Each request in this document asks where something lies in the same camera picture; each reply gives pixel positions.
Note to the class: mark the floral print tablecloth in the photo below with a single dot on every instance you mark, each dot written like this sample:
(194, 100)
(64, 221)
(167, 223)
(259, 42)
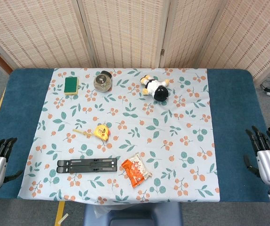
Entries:
(137, 117)

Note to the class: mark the black folding laptop stand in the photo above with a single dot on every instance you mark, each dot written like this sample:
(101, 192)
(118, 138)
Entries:
(85, 165)

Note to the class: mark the woven folding screen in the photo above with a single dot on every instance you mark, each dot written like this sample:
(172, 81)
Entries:
(125, 30)

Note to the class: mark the green yellow sponge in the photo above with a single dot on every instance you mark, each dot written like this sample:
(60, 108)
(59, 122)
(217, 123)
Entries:
(70, 85)

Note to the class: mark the orange white snack packet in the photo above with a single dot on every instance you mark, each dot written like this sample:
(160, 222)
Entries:
(136, 170)

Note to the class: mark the black white plush toy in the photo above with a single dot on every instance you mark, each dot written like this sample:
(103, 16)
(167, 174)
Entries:
(154, 87)

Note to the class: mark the blue table cover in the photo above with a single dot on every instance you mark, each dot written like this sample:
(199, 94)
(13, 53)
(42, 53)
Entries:
(233, 122)

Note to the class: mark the yellow tape measure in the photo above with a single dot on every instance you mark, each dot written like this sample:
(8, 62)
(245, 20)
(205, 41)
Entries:
(102, 132)

